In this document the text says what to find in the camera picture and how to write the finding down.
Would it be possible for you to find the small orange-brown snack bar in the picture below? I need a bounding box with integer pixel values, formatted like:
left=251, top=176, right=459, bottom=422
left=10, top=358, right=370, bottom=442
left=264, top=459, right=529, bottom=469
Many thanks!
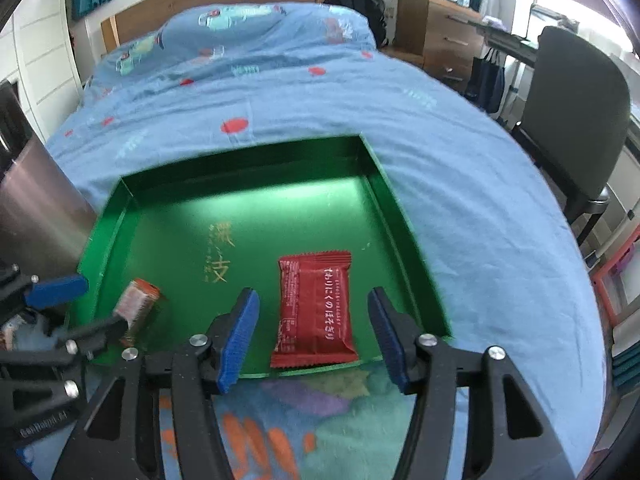
left=113, top=278, right=162, bottom=347

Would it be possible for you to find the red snack packet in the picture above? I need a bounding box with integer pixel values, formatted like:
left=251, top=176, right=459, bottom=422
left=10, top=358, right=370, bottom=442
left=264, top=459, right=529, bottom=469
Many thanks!
left=270, top=250, right=359, bottom=368

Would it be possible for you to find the black and steel kettle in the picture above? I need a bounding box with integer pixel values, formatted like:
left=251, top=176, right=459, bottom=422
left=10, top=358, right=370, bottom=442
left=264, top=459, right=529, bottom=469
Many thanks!
left=0, top=80, right=96, bottom=280

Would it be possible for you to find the blue patterned duvet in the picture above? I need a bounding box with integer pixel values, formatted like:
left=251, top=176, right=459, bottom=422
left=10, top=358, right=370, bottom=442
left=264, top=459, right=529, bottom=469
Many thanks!
left=46, top=3, right=606, bottom=479

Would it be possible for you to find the green shallow tray box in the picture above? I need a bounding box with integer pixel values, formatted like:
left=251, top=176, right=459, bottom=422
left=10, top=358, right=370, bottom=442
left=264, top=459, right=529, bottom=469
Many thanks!
left=67, top=136, right=451, bottom=379

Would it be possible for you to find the dark blue hanging bag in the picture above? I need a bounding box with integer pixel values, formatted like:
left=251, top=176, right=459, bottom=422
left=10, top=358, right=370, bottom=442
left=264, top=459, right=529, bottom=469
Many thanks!
left=464, top=48, right=506, bottom=114

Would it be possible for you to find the dark grey office chair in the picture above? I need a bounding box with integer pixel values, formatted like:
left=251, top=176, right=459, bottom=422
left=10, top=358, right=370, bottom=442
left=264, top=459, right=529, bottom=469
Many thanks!
left=511, top=26, right=630, bottom=244

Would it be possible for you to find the wooden drawer cabinet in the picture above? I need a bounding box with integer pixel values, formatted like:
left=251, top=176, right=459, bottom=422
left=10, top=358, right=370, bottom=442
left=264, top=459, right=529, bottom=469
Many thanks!
left=382, top=0, right=484, bottom=94

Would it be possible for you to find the glass desk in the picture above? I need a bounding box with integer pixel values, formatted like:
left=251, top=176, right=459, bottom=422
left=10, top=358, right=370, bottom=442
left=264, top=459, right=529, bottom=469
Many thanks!
left=447, top=14, right=538, bottom=67

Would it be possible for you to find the black backpack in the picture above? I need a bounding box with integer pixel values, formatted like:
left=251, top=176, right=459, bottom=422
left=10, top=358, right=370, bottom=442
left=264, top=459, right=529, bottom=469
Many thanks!
left=323, top=0, right=388, bottom=49

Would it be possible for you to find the red frame stool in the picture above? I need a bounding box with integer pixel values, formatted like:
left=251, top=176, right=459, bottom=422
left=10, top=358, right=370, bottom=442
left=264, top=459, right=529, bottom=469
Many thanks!
left=592, top=226, right=639, bottom=327

